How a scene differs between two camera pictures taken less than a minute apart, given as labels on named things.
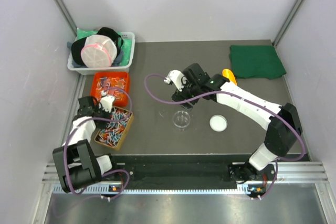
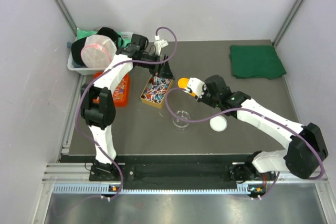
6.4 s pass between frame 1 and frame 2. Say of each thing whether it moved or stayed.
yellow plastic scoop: moved
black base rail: stayed
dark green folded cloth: stayed
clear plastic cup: stayed
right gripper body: moved
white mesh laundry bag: stayed
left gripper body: moved
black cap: stayed
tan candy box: moved
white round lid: stayed
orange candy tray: stayed
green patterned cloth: stayed
